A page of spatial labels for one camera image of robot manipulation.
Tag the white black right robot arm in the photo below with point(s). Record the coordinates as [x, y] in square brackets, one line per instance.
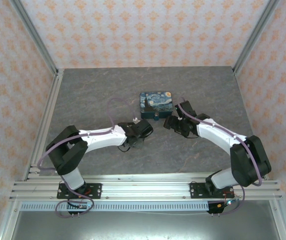
[248, 160]

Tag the aluminium frame upright post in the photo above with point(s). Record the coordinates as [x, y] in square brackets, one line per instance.
[256, 35]
[34, 37]

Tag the aluminium frame cross rail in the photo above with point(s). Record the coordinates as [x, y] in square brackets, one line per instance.
[145, 186]

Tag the small circuit board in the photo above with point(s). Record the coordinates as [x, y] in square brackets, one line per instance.
[84, 206]
[229, 203]

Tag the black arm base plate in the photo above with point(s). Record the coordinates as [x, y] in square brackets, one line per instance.
[198, 191]
[95, 191]

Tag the starry night painted tin box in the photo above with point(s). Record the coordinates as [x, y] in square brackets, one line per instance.
[156, 103]

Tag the teal padlock with silver shackle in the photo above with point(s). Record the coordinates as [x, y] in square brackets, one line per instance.
[156, 117]

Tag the aluminium frame side rail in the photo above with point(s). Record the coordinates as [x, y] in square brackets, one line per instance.
[45, 125]

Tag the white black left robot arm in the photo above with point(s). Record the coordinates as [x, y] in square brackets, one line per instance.
[100, 140]

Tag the grey sheet metal panel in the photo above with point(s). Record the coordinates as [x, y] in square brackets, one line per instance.
[145, 226]

